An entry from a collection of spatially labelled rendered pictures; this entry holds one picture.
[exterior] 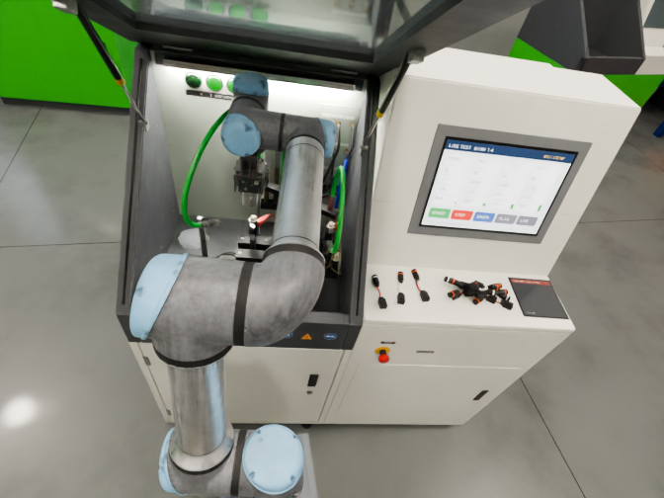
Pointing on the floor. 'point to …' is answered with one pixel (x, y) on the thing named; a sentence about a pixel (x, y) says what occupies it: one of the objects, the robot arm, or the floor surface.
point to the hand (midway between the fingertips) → (251, 201)
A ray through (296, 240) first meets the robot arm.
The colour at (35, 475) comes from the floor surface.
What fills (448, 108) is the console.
